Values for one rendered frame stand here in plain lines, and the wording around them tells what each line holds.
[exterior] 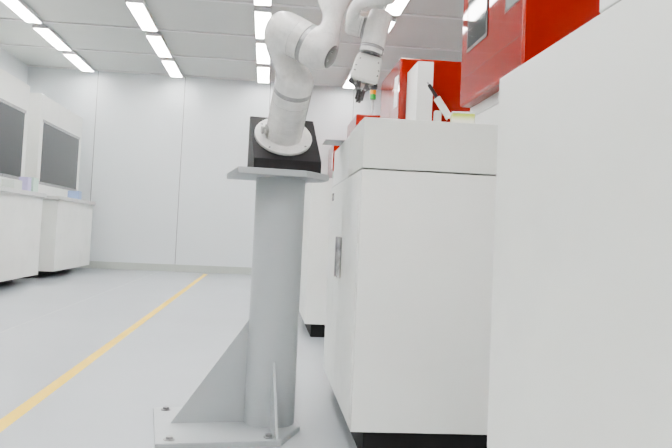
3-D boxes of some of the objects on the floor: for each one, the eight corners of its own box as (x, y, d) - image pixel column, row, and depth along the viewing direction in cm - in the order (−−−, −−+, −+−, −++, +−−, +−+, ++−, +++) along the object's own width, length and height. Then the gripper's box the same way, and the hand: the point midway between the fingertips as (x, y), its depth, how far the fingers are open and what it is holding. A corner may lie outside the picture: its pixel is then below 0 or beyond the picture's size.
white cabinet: (472, 392, 308) (479, 195, 312) (566, 465, 212) (574, 180, 216) (318, 388, 302) (327, 188, 306) (343, 461, 206) (356, 168, 210)
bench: (92, 270, 975) (102, 119, 985) (53, 279, 796) (65, 94, 806) (7, 267, 965) (17, 114, 975) (-52, 275, 786) (-38, 88, 796)
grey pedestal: (154, 449, 209) (171, 159, 213) (153, 411, 251) (166, 170, 256) (330, 445, 221) (342, 171, 226) (300, 409, 264) (311, 179, 268)
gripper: (351, 44, 259) (338, 94, 258) (392, 56, 260) (380, 106, 259) (349, 49, 266) (336, 98, 265) (389, 60, 267) (376, 109, 266)
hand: (359, 96), depth 262 cm, fingers closed
